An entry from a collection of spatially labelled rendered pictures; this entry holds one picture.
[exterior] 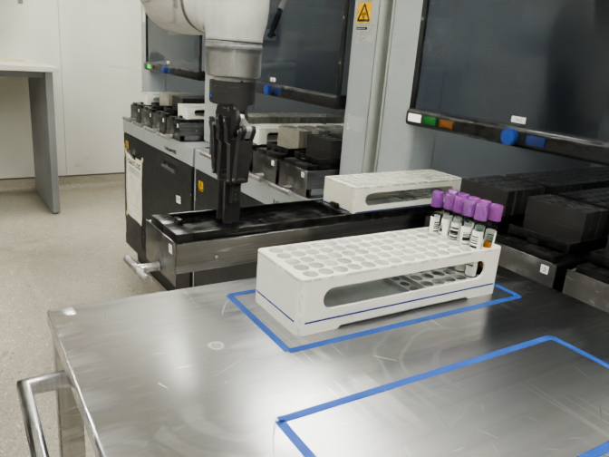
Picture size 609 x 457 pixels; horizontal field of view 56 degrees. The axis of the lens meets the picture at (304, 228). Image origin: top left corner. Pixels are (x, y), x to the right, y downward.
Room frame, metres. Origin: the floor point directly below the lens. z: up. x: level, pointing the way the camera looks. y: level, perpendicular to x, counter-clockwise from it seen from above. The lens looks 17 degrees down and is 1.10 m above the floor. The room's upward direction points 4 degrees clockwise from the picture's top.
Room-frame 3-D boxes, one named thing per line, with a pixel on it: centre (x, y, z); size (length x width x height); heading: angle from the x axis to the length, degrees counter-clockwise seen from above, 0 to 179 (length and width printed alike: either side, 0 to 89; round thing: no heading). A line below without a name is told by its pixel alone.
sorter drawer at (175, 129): (2.37, 0.27, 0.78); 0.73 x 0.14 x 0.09; 125
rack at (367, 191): (1.14, -0.18, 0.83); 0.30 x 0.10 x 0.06; 125
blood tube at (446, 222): (0.72, -0.18, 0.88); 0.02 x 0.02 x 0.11
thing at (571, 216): (0.95, -0.43, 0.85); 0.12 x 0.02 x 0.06; 34
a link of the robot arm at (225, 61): (0.95, 0.13, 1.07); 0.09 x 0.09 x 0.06
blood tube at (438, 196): (0.73, -0.17, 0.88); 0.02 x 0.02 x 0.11
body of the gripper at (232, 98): (0.95, 0.13, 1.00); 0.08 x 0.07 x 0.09; 35
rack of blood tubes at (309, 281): (0.64, -0.10, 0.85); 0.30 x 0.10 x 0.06; 123
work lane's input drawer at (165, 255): (1.04, -0.03, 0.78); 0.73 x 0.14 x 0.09; 125
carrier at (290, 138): (1.65, 0.06, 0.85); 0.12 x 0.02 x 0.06; 36
